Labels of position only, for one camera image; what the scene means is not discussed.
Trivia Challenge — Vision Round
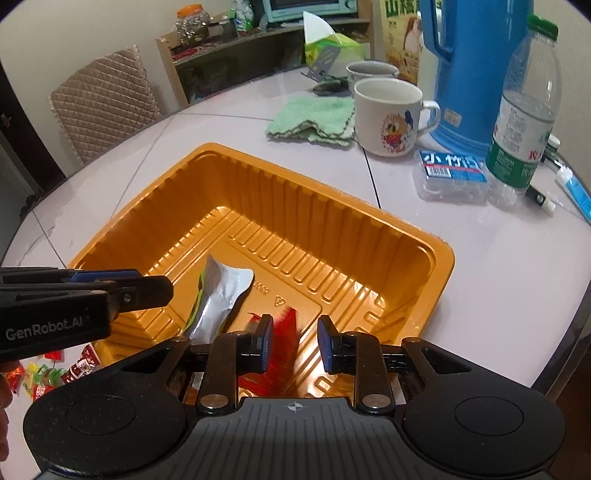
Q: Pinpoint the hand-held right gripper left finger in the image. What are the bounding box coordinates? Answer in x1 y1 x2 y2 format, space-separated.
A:
137 314 274 416

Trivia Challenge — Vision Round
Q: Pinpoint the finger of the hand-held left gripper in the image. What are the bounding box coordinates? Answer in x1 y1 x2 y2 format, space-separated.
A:
0 275 174 320
0 267 144 284

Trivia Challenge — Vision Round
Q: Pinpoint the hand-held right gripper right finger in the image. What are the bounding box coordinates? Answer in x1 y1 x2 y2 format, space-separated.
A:
317 315 468 415

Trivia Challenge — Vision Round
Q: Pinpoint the red snack packet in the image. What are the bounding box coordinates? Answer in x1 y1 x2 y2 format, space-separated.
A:
237 306 299 398

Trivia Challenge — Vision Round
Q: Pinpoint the pile of candies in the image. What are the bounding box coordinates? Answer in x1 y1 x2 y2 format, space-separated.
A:
0 345 101 398

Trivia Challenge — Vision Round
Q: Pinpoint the silver snack packet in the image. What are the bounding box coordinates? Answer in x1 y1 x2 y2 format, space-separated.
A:
181 254 256 348

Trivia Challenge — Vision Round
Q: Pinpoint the orange plastic tray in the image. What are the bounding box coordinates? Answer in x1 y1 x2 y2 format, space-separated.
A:
68 143 456 402

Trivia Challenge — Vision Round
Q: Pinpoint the beige quilted chair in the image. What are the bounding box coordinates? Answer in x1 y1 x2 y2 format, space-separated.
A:
48 45 163 167

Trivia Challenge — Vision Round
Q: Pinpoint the clear floss pick box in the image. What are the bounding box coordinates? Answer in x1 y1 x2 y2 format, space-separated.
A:
414 148 491 204

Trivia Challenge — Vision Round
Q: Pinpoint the green cloth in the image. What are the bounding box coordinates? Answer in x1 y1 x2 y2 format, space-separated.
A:
265 95 356 147

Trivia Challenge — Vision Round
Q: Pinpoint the white mug with cartoon print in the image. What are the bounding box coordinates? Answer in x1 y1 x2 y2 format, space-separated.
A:
353 78 442 158

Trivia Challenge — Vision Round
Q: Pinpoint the wooden shelf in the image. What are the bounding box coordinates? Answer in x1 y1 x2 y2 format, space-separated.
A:
156 17 375 110

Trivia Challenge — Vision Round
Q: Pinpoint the small black object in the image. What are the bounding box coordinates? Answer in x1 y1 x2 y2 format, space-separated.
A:
312 78 350 96

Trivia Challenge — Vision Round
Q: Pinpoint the clear jar with orange lid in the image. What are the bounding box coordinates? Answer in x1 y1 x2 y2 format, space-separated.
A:
174 4 210 45

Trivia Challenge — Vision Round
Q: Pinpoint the plain white mug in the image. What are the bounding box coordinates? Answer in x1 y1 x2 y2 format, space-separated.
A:
346 60 399 93

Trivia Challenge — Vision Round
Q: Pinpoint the grey metal phone stand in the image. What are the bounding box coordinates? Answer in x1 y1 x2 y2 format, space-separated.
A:
300 43 343 84

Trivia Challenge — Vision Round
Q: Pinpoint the green and white packet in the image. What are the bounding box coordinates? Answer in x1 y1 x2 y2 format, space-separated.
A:
233 0 257 33

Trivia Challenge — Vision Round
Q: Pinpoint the blue and white tube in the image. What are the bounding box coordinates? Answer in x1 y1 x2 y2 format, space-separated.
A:
553 165 591 213

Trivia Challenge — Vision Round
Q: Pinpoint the green tissue box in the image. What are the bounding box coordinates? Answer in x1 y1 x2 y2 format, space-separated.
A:
302 11 366 71

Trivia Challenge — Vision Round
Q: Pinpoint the clear water bottle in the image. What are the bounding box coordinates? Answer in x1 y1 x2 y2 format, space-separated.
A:
483 14 563 206

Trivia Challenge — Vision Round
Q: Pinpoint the blue thermos jug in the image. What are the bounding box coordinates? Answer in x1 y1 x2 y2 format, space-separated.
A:
417 0 537 148

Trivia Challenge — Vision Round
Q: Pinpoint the yellow carton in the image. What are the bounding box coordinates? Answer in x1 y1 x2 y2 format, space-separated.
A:
378 0 424 86

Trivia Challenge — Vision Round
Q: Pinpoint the light blue toaster oven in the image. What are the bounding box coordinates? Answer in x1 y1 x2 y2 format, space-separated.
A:
262 0 359 24

